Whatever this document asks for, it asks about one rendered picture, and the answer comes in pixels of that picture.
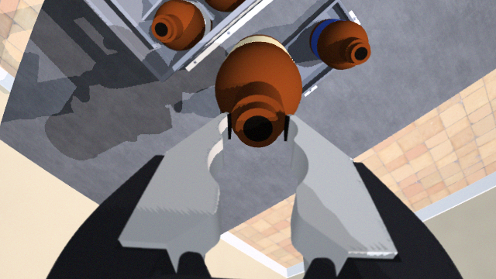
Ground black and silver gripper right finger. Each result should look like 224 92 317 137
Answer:
284 114 463 279

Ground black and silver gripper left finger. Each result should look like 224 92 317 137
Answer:
46 112 232 279

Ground brown bottle with blue base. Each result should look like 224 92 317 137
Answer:
309 19 371 70

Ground grey rectangular tray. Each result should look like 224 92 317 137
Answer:
283 0 354 96

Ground brown glass bottle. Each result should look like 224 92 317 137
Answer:
151 0 212 51
215 34 302 148
205 0 245 12

